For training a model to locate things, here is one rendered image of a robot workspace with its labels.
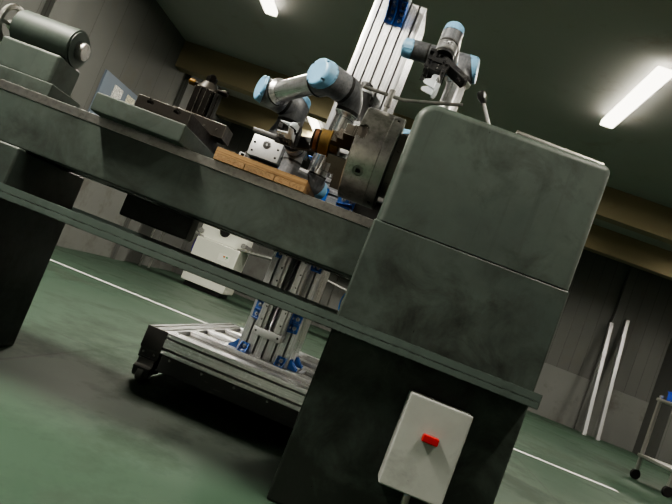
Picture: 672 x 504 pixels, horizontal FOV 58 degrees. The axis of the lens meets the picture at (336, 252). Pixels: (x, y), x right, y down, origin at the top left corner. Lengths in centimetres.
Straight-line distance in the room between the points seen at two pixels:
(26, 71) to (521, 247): 170
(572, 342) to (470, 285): 982
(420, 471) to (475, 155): 91
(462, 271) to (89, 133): 123
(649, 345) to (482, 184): 1030
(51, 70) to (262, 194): 86
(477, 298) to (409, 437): 44
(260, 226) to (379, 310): 44
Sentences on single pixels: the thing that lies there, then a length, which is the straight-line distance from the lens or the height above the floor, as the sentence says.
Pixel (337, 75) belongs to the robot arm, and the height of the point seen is 137.
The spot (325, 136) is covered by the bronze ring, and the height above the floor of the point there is 109.
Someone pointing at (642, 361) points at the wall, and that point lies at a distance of 1196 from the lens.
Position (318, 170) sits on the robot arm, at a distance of 234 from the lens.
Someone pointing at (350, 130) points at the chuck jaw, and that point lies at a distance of 192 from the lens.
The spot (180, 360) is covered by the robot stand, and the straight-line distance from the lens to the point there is 253.
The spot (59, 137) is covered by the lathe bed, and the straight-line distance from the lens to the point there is 211.
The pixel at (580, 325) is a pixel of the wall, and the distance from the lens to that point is 1160.
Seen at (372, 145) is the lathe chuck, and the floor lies 108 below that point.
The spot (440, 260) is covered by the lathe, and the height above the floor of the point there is 82.
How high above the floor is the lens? 60
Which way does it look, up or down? 4 degrees up
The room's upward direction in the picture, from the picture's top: 21 degrees clockwise
